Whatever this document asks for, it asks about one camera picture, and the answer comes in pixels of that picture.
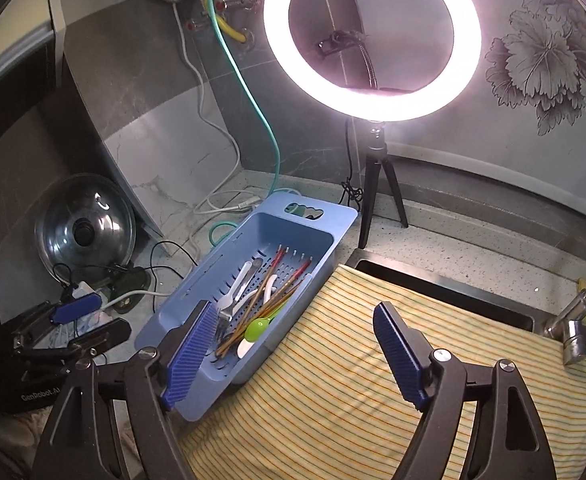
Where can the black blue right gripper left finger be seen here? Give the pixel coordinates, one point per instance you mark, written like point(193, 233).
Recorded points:
point(81, 440)

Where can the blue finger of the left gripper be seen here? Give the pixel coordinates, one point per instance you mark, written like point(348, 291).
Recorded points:
point(77, 308)

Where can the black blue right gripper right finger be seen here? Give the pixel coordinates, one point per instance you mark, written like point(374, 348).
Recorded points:
point(507, 440)

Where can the steel spoon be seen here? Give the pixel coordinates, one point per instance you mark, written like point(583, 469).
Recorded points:
point(257, 263)

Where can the green plastic spoon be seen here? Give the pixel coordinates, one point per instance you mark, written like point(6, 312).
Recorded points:
point(257, 327)

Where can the white plastic spoon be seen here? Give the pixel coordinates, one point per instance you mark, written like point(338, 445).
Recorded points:
point(243, 348)

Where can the white ceramic spoon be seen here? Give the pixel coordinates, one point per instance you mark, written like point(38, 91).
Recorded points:
point(268, 289)

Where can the steel faucet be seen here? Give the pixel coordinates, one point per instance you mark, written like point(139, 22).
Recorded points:
point(568, 327)

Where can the blue plastic drainer basket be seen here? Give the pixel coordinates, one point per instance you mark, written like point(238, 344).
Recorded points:
point(307, 232)

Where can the yellow striped cloth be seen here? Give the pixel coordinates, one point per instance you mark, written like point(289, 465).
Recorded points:
point(325, 404)

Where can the black tripod stand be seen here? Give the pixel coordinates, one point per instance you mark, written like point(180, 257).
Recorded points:
point(376, 162)

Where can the white ring light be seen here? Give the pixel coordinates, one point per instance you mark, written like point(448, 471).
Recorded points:
point(377, 106)

